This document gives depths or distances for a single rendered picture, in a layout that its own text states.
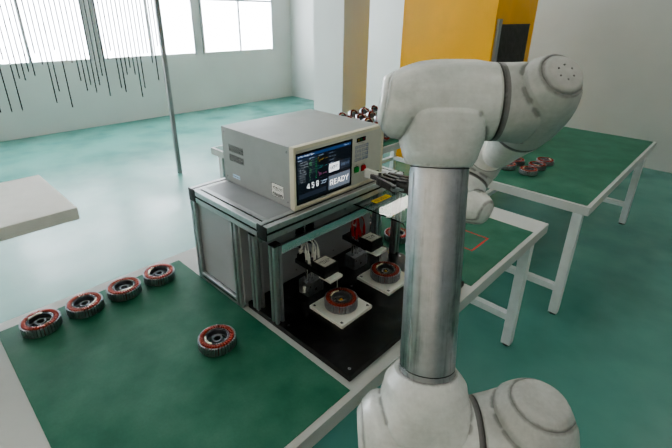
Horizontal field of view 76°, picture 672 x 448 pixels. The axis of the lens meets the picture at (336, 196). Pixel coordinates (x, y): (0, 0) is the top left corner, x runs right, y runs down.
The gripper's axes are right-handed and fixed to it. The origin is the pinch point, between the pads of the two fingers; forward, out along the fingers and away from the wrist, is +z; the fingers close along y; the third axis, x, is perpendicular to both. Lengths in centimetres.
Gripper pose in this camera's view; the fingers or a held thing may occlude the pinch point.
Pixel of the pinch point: (373, 174)
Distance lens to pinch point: 147.2
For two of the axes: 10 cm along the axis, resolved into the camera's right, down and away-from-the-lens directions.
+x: 0.2, -9.2, -3.9
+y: 6.9, -2.7, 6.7
